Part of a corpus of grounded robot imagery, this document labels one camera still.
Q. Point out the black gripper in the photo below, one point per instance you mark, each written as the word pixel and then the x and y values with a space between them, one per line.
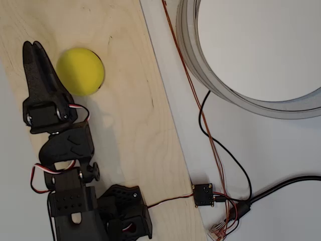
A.
pixel 45 114

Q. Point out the yellow foam ball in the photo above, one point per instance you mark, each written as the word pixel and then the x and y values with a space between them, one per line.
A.
pixel 80 72

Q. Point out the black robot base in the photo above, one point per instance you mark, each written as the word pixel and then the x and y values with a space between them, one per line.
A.
pixel 125 200

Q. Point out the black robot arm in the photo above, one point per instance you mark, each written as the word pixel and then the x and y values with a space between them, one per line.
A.
pixel 72 200

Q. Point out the light plywood board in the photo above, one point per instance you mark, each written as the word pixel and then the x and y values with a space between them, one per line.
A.
pixel 125 125

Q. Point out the black motor controller board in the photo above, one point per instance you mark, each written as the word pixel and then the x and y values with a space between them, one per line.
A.
pixel 203 194

